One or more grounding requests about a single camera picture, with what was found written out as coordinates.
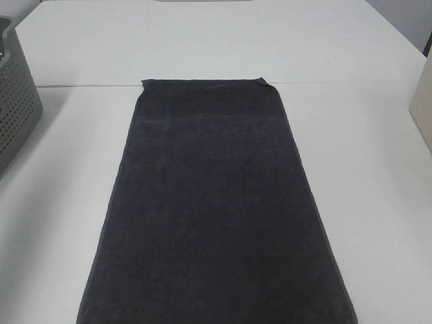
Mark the beige plastic bin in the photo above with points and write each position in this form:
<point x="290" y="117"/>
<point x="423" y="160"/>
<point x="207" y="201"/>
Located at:
<point x="420" y="107"/>

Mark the grey perforated plastic basket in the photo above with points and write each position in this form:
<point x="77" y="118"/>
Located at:
<point x="21" y="106"/>

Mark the dark grey towel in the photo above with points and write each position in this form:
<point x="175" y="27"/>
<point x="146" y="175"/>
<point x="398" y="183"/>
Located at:
<point x="211" y="218"/>

